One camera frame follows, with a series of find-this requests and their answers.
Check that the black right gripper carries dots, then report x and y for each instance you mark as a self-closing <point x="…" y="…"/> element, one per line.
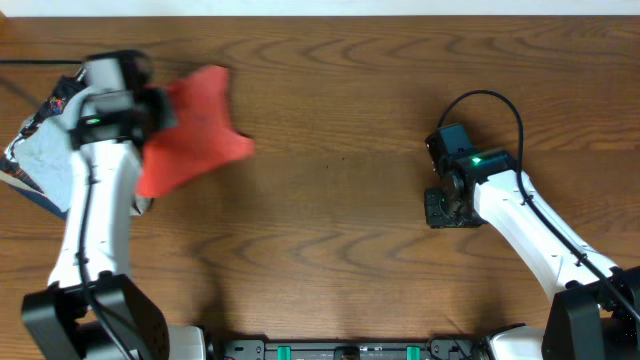
<point x="435" y="217"/>

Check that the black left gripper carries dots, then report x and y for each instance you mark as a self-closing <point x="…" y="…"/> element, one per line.
<point x="163" y="112"/>

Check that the red printed t-shirt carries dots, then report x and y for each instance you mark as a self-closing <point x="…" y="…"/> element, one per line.
<point x="203" y="139"/>

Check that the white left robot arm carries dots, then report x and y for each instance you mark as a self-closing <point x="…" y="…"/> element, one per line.
<point x="91" y="308"/>

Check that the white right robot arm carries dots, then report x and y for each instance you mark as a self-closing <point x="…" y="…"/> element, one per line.
<point x="594" y="302"/>

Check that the black printed folded garment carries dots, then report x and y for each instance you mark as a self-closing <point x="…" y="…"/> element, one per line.
<point x="66" y="88"/>

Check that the light blue folded shirt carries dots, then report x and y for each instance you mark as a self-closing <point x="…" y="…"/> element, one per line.
<point x="46" y="155"/>

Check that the navy folded garment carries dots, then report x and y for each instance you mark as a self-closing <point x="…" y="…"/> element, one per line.
<point x="41" y="201"/>

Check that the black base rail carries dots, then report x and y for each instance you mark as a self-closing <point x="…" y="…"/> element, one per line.
<point x="433" y="349"/>

